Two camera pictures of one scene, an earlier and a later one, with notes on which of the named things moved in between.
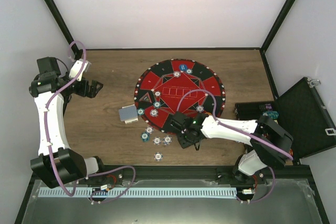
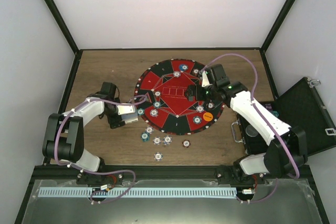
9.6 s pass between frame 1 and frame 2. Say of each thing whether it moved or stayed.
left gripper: moved
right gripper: moved
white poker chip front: stayed
